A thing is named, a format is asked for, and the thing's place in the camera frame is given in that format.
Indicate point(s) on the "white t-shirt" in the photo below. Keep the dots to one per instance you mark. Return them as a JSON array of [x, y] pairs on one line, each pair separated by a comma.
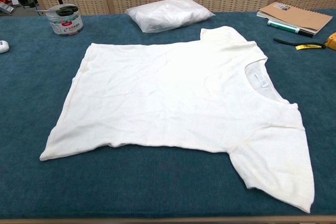
[[170, 90]]

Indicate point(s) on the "clear bag with white cloth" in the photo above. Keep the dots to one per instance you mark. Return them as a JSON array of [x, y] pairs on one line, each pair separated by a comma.
[[168, 14]]

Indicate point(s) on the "dark teal table mat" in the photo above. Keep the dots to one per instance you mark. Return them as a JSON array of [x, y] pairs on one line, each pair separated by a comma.
[[157, 182]]

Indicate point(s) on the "clear plastic jar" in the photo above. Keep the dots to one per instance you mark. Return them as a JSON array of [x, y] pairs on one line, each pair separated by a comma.
[[65, 26]]

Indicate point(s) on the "green white marker pen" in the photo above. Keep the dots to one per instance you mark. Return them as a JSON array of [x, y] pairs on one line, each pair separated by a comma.
[[281, 26]]

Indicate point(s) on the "brown spiral notebook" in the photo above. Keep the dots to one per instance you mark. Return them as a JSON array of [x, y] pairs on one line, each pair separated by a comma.
[[299, 16]]

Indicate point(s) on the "white earbuds case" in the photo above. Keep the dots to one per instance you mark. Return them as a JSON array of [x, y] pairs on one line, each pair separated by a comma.
[[3, 47]]

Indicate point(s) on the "yellow tape measure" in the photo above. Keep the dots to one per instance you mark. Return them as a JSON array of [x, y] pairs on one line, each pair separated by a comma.
[[333, 41]]

